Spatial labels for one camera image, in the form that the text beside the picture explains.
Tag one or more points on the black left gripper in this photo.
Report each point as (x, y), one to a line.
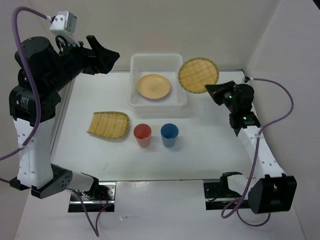
(98, 60)

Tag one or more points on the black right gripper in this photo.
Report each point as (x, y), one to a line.
(217, 90)

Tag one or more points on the round bamboo tray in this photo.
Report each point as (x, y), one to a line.
(197, 72)

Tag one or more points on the yellow plastic plate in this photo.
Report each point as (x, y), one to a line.
(153, 86)

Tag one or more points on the purple plastic plate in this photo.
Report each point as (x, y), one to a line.
(157, 99)

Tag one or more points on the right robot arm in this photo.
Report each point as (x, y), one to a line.
(268, 189)

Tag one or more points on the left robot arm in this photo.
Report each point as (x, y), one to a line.
(32, 104)

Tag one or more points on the white plastic bin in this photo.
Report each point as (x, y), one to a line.
(168, 65)

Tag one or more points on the blue plastic cup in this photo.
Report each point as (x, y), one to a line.
(169, 133)

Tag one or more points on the fan-shaped bamboo tray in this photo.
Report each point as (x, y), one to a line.
(111, 125)

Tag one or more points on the red plastic cup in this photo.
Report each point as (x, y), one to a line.
(142, 133)

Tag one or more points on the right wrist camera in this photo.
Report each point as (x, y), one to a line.
(247, 79)

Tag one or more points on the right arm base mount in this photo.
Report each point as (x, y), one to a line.
(217, 194)

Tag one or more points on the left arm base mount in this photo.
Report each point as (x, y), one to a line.
(102, 201)

